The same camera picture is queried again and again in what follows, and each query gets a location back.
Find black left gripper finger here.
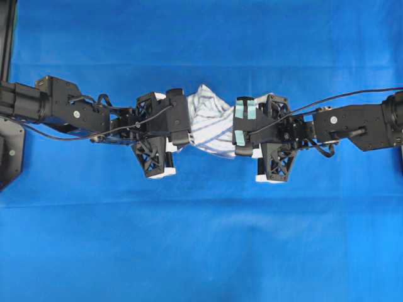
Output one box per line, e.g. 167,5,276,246
154,92,166,101
132,138,176,179

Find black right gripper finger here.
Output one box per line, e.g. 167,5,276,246
254,92,273,104
254,143,297,184

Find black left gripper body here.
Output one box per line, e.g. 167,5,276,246
110,92,167,145

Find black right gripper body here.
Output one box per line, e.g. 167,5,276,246
253,95,304,148

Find white blue-striped towel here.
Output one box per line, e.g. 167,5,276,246
166,84,275,159

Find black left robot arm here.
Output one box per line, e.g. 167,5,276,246
1,76,190,188

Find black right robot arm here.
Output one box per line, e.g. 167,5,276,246
247,91,402,183

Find blue table cloth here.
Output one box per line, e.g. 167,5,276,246
1,1,402,301

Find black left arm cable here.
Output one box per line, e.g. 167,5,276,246
12,103,174,141

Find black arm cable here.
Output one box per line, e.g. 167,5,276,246
248,87,403,138
12,103,174,141

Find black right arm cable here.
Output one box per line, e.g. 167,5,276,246
248,87,403,138

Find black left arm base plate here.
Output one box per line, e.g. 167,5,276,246
0,117,25,191

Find black table frame rail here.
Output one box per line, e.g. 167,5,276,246
0,0,18,82

